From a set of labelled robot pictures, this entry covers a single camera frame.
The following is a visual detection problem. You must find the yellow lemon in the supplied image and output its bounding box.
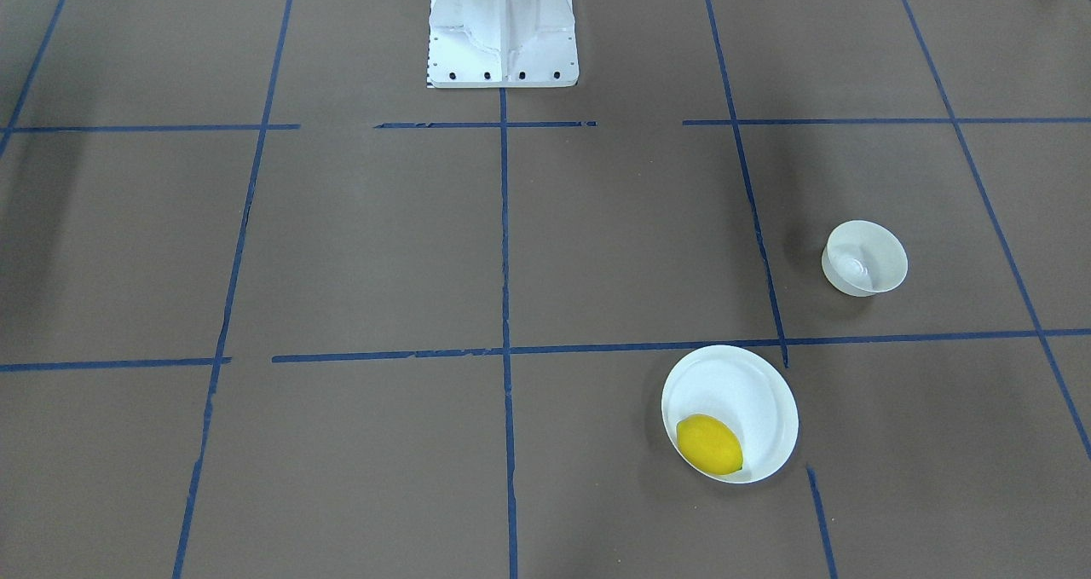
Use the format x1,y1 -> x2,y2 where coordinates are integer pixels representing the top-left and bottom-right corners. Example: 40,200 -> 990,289
675,414 -> 744,477

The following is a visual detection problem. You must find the white plate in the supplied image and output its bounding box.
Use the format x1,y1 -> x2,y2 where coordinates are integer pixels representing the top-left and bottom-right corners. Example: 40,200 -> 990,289
660,345 -> 799,484

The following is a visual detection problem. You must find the white bowl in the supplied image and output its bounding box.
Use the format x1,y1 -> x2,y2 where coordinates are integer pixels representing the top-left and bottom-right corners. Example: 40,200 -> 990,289
822,220 -> 910,297

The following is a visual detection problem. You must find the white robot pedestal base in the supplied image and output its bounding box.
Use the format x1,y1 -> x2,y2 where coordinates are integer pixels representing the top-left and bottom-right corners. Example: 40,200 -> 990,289
425,0 -> 580,89

